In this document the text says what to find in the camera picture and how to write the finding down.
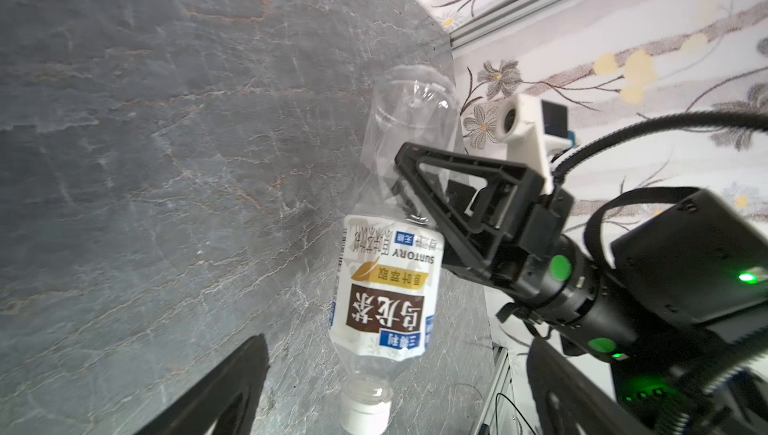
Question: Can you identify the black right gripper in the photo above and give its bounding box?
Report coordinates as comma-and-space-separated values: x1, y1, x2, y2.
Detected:
394, 142, 648, 357

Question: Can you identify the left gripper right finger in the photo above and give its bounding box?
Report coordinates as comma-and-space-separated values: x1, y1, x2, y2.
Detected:
526, 338, 650, 435

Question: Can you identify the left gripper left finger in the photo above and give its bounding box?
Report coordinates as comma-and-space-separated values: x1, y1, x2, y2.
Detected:
137, 334, 269, 435

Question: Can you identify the Suntory white label bottle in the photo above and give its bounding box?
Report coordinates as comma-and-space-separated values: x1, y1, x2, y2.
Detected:
329, 65, 458, 434

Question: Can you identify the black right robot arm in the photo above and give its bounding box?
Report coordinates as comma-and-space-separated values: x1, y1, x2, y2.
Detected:
394, 143, 767, 434

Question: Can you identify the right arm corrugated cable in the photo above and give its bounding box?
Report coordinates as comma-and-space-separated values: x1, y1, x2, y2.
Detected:
551, 110, 768, 187

